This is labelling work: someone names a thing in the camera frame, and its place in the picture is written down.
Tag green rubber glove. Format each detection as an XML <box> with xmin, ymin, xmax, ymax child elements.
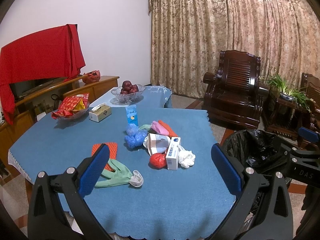
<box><xmin>95</xmin><ymin>159</ymin><xmax>132</xmax><ymax>189</ymax></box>

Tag blue plastic bag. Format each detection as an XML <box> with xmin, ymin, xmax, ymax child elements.
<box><xmin>125</xmin><ymin>124</ymin><xmax>148</xmax><ymax>149</ymax></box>

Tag red plastic bag ball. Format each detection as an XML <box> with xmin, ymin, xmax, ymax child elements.
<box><xmin>149</xmin><ymin>153</ymin><xmax>167</xmax><ymax>169</ymax></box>

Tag white grey plastic pouch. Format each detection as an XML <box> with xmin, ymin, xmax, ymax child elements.
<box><xmin>143</xmin><ymin>133</ymin><xmax>171</xmax><ymax>156</ymax></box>

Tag pink sponge pouch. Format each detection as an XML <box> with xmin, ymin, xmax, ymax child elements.
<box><xmin>151</xmin><ymin>121</ymin><xmax>169</xmax><ymax>136</ymax></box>

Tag white blue medicine box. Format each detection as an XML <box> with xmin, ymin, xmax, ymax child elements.
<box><xmin>165</xmin><ymin>137</ymin><xmax>181</xmax><ymax>170</ymax></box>

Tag white tissue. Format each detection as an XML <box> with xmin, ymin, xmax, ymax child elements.
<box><xmin>178</xmin><ymin>145</ymin><xmax>196</xmax><ymax>169</ymax></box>

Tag orange foam net sleeve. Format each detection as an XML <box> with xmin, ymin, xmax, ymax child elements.
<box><xmin>158</xmin><ymin>120</ymin><xmax>178</xmax><ymax>138</ymax></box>

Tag black lined trash bin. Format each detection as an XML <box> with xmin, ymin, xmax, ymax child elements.
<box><xmin>222</xmin><ymin>129</ymin><xmax>301</xmax><ymax>230</ymax></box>

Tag dark wooden side table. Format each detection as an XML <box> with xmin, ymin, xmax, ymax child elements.
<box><xmin>261</xmin><ymin>90</ymin><xmax>315</xmax><ymax>141</ymax></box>

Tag potted green plant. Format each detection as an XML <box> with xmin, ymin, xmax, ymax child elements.
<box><xmin>262</xmin><ymin>74</ymin><xmax>311</xmax><ymax>112</ymax></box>

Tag dark wooden armchair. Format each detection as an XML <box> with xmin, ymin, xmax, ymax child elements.
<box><xmin>299</xmin><ymin>73</ymin><xmax>319</xmax><ymax>133</ymax></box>
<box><xmin>202</xmin><ymin>50</ymin><xmax>269</xmax><ymax>129</ymax></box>

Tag white face mask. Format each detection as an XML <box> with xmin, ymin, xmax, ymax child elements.
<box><xmin>129</xmin><ymin>170</ymin><xmax>144</xmax><ymax>187</ymax></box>

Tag glass snack dish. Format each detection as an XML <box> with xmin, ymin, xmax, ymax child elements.
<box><xmin>52</xmin><ymin>99</ymin><xmax>88</xmax><ymax>119</ymax></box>

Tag tissue box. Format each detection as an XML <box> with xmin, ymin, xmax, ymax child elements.
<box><xmin>89</xmin><ymin>103</ymin><xmax>112</xmax><ymax>122</ymax></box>

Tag red snack packets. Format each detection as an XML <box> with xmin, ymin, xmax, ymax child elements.
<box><xmin>51</xmin><ymin>93</ymin><xmax>89</xmax><ymax>119</ymax></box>

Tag wooden tv cabinet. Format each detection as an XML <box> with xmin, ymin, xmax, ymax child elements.
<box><xmin>1</xmin><ymin>75</ymin><xmax>119</xmax><ymax>177</ymax></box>

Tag blue tall carton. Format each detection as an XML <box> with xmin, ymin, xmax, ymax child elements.
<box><xmin>125</xmin><ymin>105</ymin><xmax>138</xmax><ymax>126</ymax></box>

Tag glass fruit bowl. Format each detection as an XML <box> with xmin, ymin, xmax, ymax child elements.
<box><xmin>111</xmin><ymin>84</ymin><xmax>146</xmax><ymax>103</ymax></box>

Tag red ornament on cabinet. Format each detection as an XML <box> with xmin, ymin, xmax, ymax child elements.
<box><xmin>82</xmin><ymin>70</ymin><xmax>101</xmax><ymax>85</ymax></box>

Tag red apples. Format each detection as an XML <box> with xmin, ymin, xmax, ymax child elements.
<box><xmin>120</xmin><ymin>80</ymin><xmax>139</xmax><ymax>95</ymax></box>

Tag light blue far tablecloth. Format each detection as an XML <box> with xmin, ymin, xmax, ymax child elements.
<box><xmin>90</xmin><ymin>86</ymin><xmax>172</xmax><ymax>108</ymax></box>

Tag red cloth cover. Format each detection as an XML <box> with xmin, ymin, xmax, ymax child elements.
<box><xmin>1</xmin><ymin>24</ymin><xmax>86</xmax><ymax>125</ymax></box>

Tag patterned beige curtain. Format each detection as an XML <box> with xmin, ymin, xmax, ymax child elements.
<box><xmin>149</xmin><ymin>0</ymin><xmax>319</xmax><ymax>98</ymax></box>

